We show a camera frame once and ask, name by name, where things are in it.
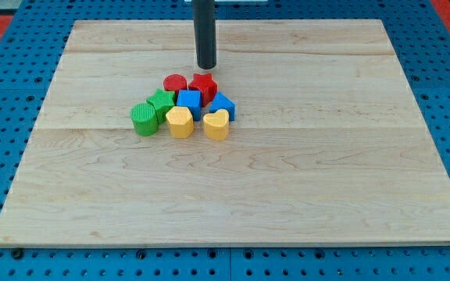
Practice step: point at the yellow pentagon block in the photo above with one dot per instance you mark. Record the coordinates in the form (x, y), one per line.
(180, 122)

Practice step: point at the green cylinder block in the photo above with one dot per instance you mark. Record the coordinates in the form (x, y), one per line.
(144, 119)

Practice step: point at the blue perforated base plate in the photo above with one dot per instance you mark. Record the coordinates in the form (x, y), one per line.
(30, 48)

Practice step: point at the blue cube block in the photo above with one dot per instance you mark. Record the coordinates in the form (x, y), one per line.
(192, 100)

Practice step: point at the green star block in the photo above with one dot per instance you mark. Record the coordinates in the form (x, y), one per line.
(162, 101)

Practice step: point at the black cylindrical robot arm rod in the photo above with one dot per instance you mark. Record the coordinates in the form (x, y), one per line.
(205, 33)

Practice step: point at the blue triangle block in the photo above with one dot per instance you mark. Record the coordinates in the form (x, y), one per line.
(221, 101)

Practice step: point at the red star block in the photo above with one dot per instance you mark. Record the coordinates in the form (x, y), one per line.
(205, 84)

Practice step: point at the light wooden board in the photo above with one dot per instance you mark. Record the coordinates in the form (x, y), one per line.
(328, 149)

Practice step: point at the red cylinder block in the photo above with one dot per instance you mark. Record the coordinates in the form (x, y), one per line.
(175, 82)

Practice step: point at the yellow heart block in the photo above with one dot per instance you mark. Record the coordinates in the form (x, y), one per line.
(216, 124)

